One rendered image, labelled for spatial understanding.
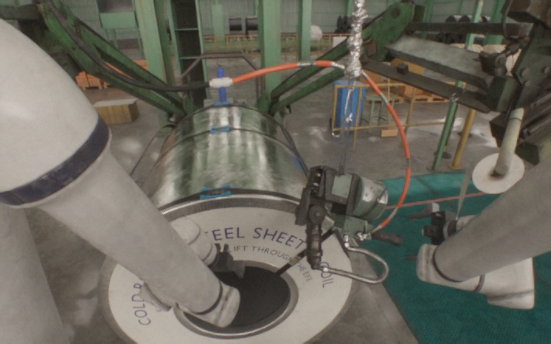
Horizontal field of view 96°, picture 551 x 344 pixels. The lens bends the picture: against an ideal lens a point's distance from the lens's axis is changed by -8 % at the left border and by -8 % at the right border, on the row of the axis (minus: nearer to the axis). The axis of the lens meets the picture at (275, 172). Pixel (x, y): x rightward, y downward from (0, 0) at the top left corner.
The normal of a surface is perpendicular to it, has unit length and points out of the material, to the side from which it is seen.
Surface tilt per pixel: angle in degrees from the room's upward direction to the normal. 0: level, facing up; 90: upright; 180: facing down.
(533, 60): 90
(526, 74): 90
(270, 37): 90
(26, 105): 79
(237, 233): 90
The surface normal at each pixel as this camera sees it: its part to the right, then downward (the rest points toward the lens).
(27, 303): 0.98, 0.11
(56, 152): 0.84, 0.31
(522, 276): -0.09, -0.41
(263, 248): 0.16, 0.47
